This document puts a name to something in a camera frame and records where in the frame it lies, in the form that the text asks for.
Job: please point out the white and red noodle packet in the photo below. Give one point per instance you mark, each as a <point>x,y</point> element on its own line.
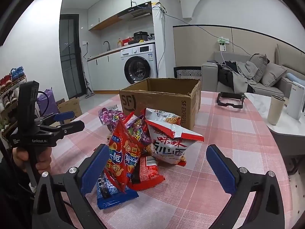
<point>169,148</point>

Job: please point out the black patterned chair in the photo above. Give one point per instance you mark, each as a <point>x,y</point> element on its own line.
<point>188,72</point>

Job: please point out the small red snack packet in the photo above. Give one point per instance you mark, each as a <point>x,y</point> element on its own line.
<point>147,174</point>

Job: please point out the kitchen faucet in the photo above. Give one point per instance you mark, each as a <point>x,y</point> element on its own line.
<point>108,44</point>

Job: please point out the beige tumbler cup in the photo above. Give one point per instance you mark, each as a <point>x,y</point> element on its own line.
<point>275,111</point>

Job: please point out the white router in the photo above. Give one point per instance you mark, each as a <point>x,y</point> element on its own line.
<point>160,7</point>

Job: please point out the red container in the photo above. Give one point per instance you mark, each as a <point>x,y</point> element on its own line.
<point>127,41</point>

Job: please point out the dark glass door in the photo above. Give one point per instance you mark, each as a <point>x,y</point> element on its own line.
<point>70,57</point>

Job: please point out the brown cardboard box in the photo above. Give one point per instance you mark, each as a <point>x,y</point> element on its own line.
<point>152,100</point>

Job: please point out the black kitchen appliance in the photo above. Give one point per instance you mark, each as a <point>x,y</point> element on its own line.
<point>140,36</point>

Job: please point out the taupe cushion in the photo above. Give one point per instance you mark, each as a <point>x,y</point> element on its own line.
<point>274,74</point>

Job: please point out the shoe rack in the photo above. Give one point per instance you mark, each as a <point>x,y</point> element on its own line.
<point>9,95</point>

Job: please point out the white wall cabinets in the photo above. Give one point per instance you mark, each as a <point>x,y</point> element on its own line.
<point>114,4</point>

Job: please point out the yellow bottle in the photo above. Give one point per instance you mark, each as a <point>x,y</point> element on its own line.
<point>119,43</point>

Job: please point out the red chip packet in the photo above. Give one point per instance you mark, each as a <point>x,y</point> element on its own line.
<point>121,157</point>

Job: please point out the dark grey cushion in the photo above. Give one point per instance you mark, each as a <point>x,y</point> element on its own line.
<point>259,64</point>

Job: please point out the blue shoes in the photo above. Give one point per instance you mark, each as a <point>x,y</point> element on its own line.
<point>16,72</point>

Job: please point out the purple bag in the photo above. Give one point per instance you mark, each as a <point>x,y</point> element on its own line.
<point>46,102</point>

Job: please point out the white marble side table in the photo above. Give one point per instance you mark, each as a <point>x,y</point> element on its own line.
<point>259,100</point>

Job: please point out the range hood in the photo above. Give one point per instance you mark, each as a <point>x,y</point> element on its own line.
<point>137,12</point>

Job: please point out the black clothes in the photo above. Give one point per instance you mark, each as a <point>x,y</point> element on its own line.
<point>225,76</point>

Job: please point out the white kitchen base cabinet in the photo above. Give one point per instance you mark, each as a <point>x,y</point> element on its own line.
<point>107,71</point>

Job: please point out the blue cookie packet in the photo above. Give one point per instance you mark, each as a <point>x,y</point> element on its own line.
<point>112,195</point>

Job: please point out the upright mop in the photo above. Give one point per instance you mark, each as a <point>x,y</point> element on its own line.
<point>87,88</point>

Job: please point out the purple candy packet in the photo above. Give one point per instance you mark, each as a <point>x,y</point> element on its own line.
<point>109,116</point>
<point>139,133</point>

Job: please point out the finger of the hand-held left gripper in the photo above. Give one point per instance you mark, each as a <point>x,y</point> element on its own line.
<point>64,115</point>
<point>71,126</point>

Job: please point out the small floor cardboard box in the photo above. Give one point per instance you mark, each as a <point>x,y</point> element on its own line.
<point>71,107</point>

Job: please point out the person's left hand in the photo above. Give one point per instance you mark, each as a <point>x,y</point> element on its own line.
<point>19,156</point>

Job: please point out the white and orange noodle packet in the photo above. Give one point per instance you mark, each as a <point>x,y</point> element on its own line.
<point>164,116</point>

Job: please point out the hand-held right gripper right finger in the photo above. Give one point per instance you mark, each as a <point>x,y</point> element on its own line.
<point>220,169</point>

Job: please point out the black plastic frame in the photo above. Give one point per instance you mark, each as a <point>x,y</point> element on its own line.
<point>220,103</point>

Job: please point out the grey jacket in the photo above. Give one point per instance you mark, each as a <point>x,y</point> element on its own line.
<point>243,76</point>

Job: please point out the light blue pillow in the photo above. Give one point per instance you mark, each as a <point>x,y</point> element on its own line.
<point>295,78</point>

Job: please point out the white washing machine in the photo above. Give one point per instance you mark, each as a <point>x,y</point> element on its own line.
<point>147,57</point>

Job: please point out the pink checked tablecloth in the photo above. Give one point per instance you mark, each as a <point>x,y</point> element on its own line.
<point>214,128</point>

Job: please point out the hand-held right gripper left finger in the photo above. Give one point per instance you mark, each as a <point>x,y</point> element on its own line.
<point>95,169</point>

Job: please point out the white electric kettle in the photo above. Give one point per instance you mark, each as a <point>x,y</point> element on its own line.
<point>295,102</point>

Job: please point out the grey sofa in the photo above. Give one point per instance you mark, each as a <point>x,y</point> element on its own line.
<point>209,76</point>

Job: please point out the person's left forearm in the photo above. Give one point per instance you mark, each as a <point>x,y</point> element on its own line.
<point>14,195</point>

